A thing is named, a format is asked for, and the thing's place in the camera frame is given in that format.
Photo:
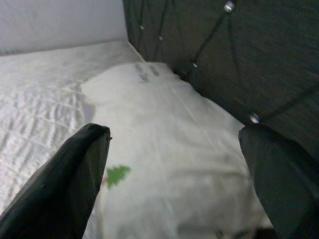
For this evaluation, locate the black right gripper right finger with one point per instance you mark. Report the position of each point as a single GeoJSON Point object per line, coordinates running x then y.
{"type": "Point", "coordinates": [289, 184]}

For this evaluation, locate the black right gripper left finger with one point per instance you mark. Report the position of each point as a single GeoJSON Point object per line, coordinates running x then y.
{"type": "Point", "coordinates": [64, 184]}

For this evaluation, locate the white printed pillow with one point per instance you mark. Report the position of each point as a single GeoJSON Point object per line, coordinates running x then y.
{"type": "Point", "coordinates": [174, 137]}

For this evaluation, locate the white quilted mattress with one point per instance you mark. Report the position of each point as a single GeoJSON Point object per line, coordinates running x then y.
{"type": "Point", "coordinates": [37, 82]}

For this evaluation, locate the dark tufted headboard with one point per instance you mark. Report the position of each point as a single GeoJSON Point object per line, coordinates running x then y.
{"type": "Point", "coordinates": [261, 49]}

